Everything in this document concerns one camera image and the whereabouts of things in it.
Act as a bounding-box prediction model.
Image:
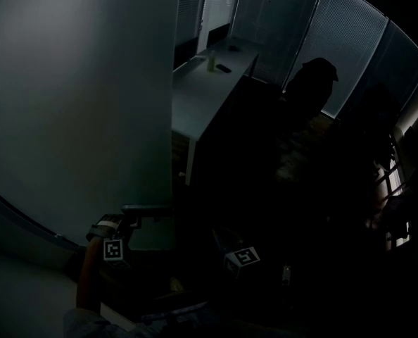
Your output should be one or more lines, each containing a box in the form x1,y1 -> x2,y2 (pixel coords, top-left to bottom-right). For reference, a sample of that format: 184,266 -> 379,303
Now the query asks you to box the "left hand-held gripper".
103,218 -> 134,269

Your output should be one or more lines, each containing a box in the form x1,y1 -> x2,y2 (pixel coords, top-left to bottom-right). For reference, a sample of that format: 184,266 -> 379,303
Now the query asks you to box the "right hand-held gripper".
212,227 -> 261,277

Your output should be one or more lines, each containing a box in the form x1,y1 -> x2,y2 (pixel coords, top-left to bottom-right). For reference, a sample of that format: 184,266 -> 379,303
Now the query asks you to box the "black door handle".
120,204 -> 175,224

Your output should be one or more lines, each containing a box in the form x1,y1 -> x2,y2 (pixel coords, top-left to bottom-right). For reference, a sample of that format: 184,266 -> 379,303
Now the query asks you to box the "person's left forearm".
75,237 -> 103,313

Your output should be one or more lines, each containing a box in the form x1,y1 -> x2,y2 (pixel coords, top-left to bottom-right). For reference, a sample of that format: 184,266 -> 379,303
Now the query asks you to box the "person's grey shirt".
63,308 -> 301,338

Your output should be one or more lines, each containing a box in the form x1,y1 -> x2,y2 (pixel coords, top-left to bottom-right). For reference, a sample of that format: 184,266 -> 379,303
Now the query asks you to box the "grey chest-worn device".
140,301 -> 210,325

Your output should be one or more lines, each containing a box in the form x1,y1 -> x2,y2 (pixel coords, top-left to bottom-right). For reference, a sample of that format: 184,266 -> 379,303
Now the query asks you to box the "black mesh office chair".
367,82 -> 418,253

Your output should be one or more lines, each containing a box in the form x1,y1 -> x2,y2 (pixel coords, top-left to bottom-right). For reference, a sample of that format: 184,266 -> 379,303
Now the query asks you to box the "white office desk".
172,36 -> 260,186

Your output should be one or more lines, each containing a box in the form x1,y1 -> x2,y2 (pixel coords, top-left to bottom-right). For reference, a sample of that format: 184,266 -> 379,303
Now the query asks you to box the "dark office chair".
282,57 -> 339,137

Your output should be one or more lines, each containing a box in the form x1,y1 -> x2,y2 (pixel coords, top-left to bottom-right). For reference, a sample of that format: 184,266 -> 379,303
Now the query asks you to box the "narrow black desk divider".
208,23 -> 230,47

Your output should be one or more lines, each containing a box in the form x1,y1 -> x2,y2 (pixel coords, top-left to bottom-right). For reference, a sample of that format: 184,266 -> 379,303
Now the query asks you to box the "glass partition panel with blinds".
229,0 -> 326,84
196,0 -> 245,54
175,0 -> 208,47
282,0 -> 389,119
338,19 -> 418,119

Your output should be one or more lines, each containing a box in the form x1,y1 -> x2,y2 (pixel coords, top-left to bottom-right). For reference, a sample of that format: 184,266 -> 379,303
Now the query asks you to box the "black and white wrist strap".
85,215 -> 125,242

